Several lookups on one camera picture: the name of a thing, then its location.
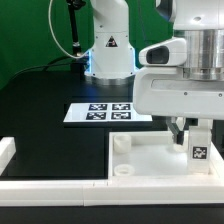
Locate black cable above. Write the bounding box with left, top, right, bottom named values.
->
left=0, top=55, right=84, bottom=92

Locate black camera stand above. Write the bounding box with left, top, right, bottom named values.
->
left=66, top=0, right=86, bottom=74

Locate white marker sheet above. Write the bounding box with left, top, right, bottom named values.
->
left=64, top=102, right=152, bottom=123

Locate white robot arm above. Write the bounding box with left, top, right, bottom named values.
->
left=85, top=0, right=224, bottom=144

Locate white obstacle fence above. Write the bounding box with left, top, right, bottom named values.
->
left=0, top=133, right=224, bottom=208

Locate white square tabletop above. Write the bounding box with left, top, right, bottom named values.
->
left=108, top=131, right=224, bottom=179

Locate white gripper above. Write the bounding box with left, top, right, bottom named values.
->
left=133, top=38, right=224, bottom=145

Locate white cable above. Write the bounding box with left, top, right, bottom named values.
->
left=48, top=0, right=90, bottom=60

